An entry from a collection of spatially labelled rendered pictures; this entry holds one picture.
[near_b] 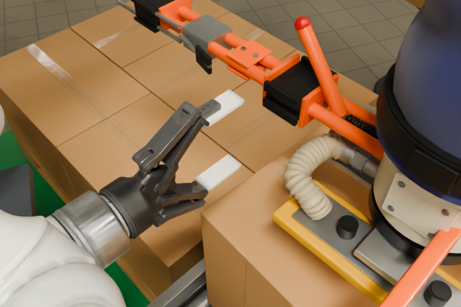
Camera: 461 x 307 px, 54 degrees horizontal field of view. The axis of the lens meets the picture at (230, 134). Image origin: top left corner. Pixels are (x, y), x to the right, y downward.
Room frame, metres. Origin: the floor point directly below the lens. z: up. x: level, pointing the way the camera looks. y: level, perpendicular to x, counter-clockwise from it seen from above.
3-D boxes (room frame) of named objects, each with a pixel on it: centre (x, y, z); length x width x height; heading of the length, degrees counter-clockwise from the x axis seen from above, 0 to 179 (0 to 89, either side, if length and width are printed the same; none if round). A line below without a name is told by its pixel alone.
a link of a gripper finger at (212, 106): (0.42, 0.04, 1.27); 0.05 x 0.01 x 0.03; 134
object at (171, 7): (0.80, 0.13, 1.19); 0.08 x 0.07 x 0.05; 45
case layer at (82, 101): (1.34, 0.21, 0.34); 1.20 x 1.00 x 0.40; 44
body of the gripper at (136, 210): (0.35, 0.11, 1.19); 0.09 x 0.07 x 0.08; 134
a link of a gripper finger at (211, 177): (0.44, 0.02, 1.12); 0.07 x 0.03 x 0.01; 134
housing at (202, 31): (0.70, 0.04, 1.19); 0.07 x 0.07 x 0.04; 45
